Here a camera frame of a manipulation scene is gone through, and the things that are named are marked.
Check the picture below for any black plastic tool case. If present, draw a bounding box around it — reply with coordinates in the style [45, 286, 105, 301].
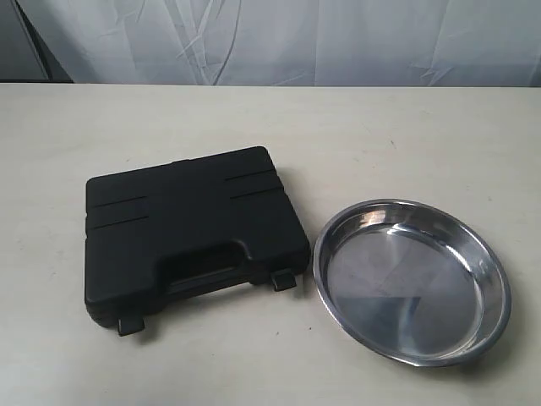
[84, 146, 311, 336]

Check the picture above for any round stainless steel tray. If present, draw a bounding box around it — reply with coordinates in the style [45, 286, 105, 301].
[312, 199, 512, 368]

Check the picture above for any white backdrop cloth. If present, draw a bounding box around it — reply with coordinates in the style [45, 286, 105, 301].
[1, 1, 540, 87]

